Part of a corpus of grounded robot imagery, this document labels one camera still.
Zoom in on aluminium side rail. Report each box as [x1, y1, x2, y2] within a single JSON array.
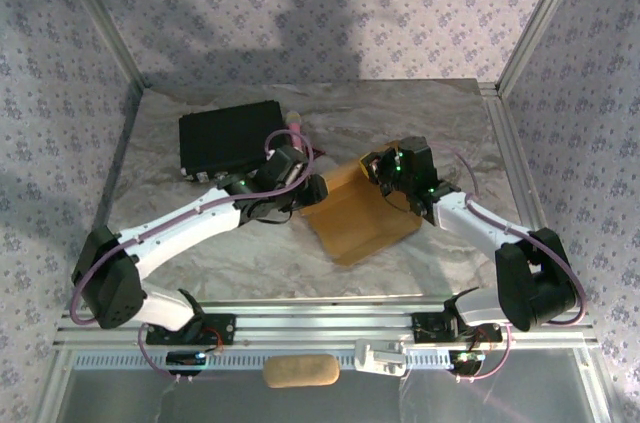
[[478, 82, 569, 294]]

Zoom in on tan foam pad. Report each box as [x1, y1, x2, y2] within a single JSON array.
[[263, 353, 341, 389]]

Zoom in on black hard case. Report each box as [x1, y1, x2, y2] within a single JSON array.
[[178, 99, 294, 183]]

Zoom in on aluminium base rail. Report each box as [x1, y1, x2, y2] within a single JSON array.
[[54, 300, 599, 345]]

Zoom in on aluminium frame post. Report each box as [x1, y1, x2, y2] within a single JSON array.
[[52, 0, 149, 89], [494, 0, 594, 94]]

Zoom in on small green circuit board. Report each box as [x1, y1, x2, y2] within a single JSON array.
[[449, 350, 486, 374]]

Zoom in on grey slotted cable duct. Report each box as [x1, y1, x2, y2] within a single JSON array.
[[72, 350, 481, 370]]

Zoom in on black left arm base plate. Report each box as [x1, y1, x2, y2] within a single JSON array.
[[142, 313, 237, 347]]

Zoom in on black electronics module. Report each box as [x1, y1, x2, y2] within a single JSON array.
[[166, 350, 207, 377]]

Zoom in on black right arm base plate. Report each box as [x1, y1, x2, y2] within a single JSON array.
[[412, 311, 506, 344]]

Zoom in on brown cardboard paper box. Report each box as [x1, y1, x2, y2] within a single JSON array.
[[298, 140, 424, 268]]

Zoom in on white plastic bracket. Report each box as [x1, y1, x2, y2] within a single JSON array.
[[352, 339, 407, 375]]

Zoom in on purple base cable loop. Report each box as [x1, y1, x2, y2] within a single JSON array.
[[452, 325, 514, 384], [138, 322, 196, 384]]

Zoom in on pink toy microphone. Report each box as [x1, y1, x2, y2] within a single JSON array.
[[284, 111, 308, 155]]

